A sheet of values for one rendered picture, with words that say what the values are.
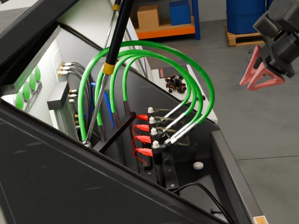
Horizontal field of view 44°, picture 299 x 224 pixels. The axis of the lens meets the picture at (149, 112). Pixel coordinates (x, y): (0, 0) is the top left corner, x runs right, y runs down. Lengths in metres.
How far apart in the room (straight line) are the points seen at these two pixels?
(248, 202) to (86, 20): 0.79
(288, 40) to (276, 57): 0.04
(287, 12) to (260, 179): 2.11
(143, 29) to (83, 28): 5.15
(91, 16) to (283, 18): 0.73
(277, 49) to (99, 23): 0.68
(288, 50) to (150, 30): 5.53
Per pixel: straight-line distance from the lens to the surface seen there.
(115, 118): 1.21
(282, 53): 0.84
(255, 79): 0.85
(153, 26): 6.44
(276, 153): 3.07
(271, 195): 2.65
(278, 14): 0.78
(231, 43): 5.75
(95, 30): 1.32
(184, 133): 1.07
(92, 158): 0.70
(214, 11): 7.57
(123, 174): 0.72
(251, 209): 1.08
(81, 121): 1.04
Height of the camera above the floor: 1.66
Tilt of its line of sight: 25 degrees down
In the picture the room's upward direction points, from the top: 8 degrees counter-clockwise
